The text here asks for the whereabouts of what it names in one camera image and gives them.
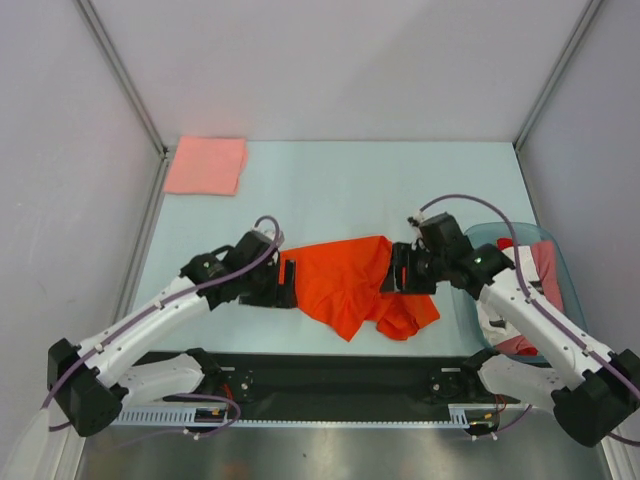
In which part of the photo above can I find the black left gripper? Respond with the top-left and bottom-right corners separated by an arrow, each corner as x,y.
239,259 -> 296,308

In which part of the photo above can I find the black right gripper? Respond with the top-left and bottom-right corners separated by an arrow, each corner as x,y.
377,242 -> 446,296

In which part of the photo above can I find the orange polo t-shirt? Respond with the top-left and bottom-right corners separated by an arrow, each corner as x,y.
281,236 -> 440,342

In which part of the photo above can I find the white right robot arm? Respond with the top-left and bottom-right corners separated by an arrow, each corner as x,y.
381,213 -> 639,447

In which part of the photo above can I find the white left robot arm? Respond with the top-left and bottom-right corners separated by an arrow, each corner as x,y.
44,228 -> 284,437

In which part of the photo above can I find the teal plastic laundry bin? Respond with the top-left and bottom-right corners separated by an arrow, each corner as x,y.
452,222 -> 587,366

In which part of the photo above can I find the red garment in bin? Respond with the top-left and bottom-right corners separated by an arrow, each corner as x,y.
496,237 -> 541,356

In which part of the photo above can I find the pink garment in bin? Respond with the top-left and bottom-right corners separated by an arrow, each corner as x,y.
530,240 -> 564,312

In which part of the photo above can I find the folded pink t-shirt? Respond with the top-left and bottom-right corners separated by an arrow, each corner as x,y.
163,136 -> 248,196

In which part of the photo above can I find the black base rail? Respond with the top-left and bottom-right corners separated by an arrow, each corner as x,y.
102,350 -> 531,422

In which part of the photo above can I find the blue slotted cable duct right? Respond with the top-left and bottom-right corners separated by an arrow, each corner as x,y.
448,403 -> 532,430

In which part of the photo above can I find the blue slotted cable duct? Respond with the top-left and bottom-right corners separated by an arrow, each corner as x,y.
448,403 -> 532,430
111,404 -> 231,428

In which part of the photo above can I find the blue slotted cable duct left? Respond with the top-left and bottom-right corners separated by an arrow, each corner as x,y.
111,404 -> 231,428

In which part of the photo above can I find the aluminium frame post left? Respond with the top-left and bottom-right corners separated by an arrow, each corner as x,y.
74,0 -> 169,160

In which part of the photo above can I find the aluminium frame post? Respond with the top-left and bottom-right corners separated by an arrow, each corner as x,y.
512,0 -> 608,155
74,0 -> 169,160

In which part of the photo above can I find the aluminium frame post right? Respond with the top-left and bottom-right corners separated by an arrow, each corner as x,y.
512,0 -> 608,155

